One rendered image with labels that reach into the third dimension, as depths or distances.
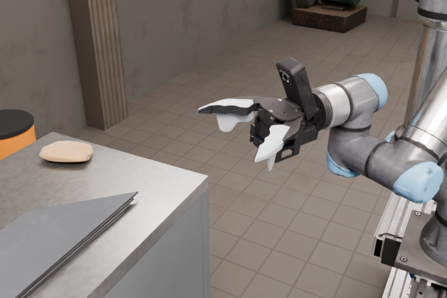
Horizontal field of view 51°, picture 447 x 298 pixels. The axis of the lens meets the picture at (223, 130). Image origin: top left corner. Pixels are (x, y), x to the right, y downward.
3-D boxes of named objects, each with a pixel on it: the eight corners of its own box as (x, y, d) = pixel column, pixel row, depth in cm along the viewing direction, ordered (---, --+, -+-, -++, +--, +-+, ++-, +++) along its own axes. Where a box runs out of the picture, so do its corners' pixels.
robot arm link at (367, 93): (387, 119, 89) (394, 77, 85) (347, 135, 84) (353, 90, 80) (354, 105, 95) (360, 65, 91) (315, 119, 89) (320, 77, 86)
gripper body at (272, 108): (273, 165, 76) (326, 144, 83) (281, 120, 72) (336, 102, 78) (245, 142, 81) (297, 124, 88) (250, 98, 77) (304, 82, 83)
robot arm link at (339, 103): (354, 95, 80) (320, 75, 85) (335, 101, 78) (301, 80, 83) (344, 132, 84) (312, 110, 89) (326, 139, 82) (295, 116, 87)
